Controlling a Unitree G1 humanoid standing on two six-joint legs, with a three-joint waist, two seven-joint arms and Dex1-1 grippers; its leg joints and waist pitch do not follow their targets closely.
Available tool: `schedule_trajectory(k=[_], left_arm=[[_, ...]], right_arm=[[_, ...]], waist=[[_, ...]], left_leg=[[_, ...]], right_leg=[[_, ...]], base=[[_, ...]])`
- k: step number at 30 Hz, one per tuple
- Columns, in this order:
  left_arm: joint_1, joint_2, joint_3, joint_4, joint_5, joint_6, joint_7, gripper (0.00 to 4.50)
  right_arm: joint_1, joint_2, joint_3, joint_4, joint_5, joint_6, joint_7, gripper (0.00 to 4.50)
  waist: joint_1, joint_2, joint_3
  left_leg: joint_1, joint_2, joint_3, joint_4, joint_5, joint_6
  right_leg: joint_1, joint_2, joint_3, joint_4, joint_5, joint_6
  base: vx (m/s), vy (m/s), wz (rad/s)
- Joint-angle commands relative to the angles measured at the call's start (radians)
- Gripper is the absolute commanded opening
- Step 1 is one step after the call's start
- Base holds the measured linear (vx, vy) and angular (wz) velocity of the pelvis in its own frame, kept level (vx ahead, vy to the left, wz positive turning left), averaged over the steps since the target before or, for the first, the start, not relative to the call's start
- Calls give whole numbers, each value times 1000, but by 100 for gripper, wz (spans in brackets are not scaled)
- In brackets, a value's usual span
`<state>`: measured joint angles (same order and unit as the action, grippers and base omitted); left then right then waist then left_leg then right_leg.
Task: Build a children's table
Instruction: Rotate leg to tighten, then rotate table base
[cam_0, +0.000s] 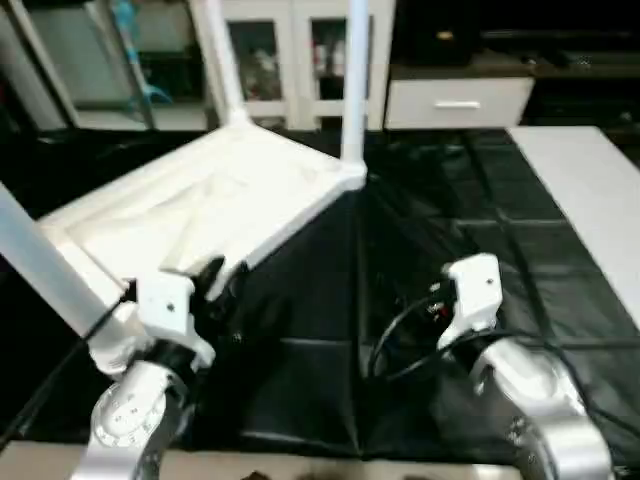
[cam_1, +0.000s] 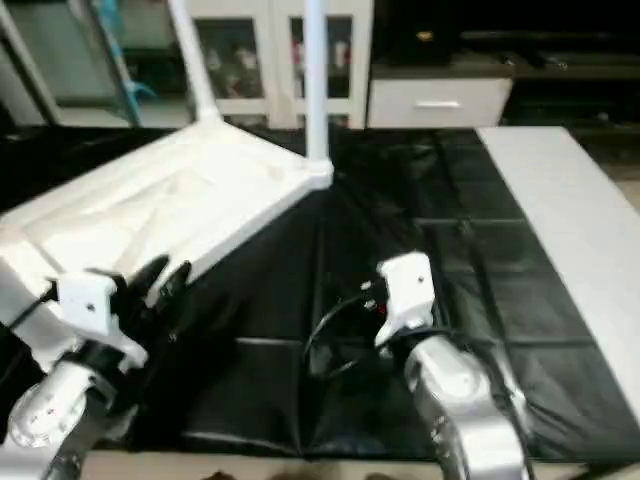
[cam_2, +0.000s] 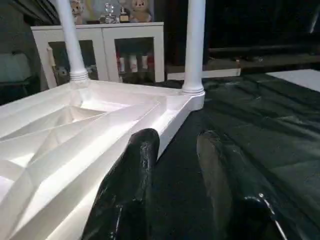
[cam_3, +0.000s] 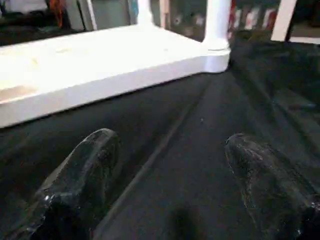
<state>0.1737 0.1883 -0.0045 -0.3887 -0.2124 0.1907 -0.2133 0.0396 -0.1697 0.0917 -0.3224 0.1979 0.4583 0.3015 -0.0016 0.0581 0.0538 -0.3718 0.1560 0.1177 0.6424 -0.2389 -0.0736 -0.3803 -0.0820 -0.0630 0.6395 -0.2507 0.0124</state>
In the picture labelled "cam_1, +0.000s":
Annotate white plastic table top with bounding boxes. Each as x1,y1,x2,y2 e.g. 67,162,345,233
0,118,337,306

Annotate white plastic table leg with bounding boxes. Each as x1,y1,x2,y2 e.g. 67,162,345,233
0,224,131,377
168,0,225,127
299,0,333,169

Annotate black work mat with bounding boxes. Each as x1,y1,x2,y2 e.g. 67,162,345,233
0,122,640,463

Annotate white drawer unit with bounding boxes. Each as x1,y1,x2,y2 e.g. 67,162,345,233
367,78,487,130

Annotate blue metal stand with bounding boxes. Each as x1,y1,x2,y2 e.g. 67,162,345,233
93,0,159,123

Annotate white flat panel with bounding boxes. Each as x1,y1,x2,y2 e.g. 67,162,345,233
477,125,640,426

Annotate white glass-door cabinet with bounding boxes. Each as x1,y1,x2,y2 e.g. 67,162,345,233
185,0,377,128

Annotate black box with yellow label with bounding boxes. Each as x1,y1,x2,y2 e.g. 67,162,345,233
392,0,463,67

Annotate dark wooden TV bench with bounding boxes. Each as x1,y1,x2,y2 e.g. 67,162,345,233
462,30,640,127

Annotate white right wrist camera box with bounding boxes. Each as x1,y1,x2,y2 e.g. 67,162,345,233
374,251,437,348

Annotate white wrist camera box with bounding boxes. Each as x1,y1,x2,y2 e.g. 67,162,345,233
55,270,129,347
374,251,437,348

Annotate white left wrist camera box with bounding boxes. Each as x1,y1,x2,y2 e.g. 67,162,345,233
55,270,129,347

